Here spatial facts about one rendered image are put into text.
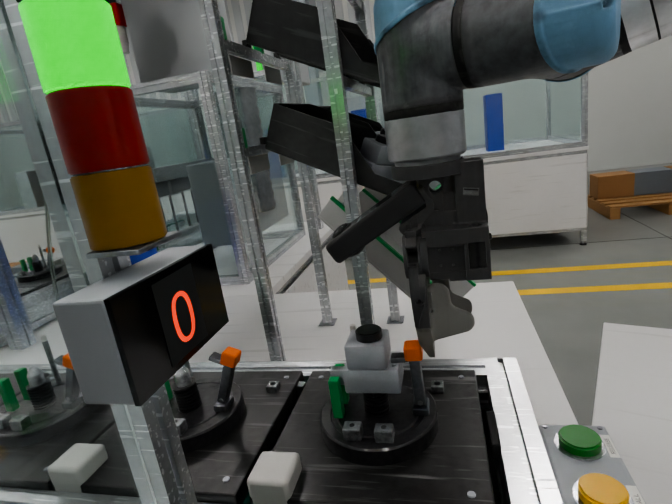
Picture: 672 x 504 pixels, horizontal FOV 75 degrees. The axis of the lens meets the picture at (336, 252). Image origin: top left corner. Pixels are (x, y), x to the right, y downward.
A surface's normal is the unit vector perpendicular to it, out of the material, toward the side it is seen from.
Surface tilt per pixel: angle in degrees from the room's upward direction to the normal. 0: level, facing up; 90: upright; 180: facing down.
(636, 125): 90
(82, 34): 90
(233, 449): 0
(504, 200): 90
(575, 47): 130
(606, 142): 90
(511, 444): 0
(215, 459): 0
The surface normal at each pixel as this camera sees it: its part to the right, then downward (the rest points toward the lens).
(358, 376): -0.22, 0.29
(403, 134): -0.65, 0.29
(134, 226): 0.61, 0.12
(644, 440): -0.14, -0.95
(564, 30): -0.44, 0.61
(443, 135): 0.27, 0.21
